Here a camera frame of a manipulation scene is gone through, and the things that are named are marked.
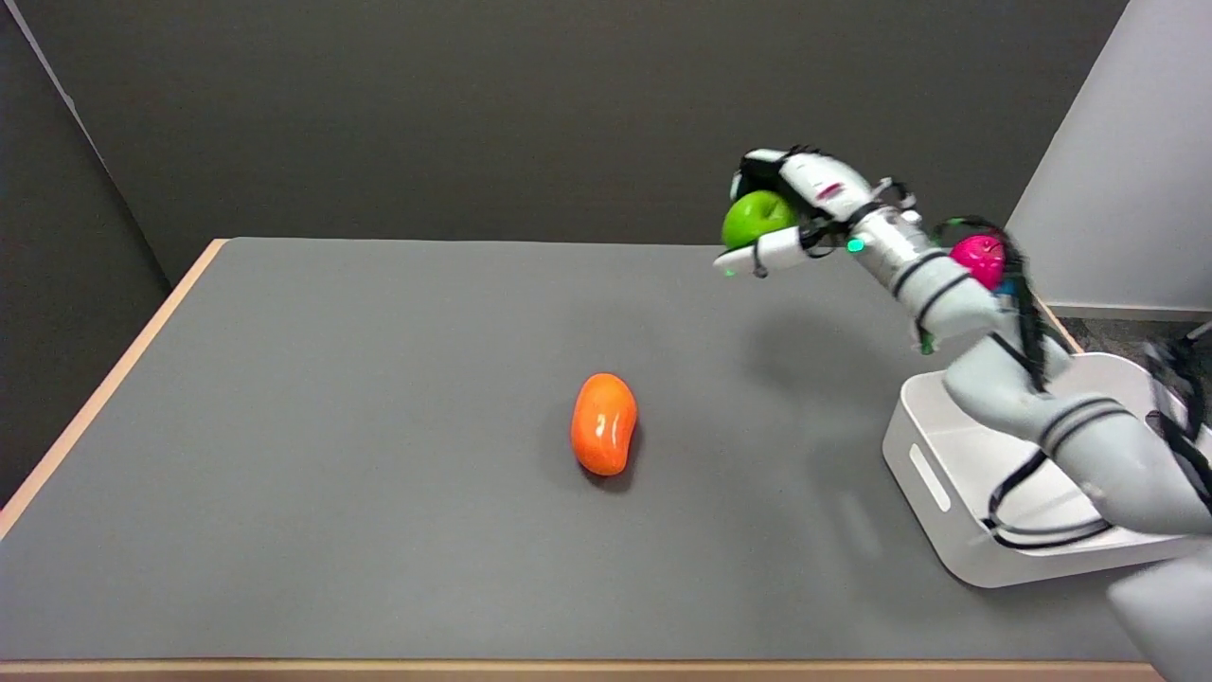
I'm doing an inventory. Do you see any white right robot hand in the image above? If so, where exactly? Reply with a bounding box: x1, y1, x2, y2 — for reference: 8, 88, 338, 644
712, 146, 918, 280

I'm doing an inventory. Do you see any green apple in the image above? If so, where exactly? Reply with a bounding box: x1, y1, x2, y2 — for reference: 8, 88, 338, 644
722, 190, 801, 251

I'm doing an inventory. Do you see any magenta apple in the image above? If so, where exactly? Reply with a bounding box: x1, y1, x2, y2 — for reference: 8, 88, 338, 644
950, 233, 1007, 291

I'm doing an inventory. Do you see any orange mango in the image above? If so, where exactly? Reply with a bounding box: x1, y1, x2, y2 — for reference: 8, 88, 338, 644
570, 372, 638, 476

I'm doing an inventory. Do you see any white plastic bin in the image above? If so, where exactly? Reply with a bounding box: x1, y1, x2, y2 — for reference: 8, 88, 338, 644
882, 351, 1212, 589

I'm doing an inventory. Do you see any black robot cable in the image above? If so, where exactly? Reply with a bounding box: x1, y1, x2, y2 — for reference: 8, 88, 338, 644
933, 216, 1212, 551

